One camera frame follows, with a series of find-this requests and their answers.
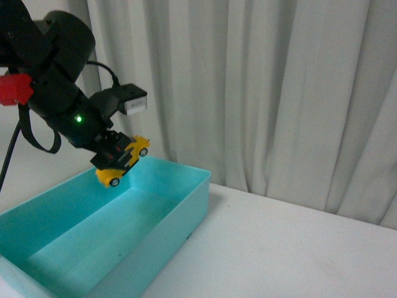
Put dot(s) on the yellow beetle toy car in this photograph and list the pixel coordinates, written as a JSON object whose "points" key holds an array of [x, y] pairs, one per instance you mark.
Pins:
{"points": [[123, 157]]}

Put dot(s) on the teal plastic storage bin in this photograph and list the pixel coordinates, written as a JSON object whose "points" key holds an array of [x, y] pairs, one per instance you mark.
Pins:
{"points": [[80, 239]]}

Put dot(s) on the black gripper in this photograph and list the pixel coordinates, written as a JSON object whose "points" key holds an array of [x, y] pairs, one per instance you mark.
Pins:
{"points": [[87, 130]]}

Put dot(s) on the white pleated curtain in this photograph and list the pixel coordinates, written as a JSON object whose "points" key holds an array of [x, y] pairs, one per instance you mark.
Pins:
{"points": [[293, 100]]}

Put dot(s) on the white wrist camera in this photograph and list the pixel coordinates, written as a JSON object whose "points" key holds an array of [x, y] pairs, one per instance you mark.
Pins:
{"points": [[127, 99]]}

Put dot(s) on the red clip block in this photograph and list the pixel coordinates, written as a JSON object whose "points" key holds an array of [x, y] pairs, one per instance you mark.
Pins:
{"points": [[15, 89]]}

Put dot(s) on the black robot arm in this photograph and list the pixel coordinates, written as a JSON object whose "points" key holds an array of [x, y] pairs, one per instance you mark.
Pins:
{"points": [[44, 59]]}

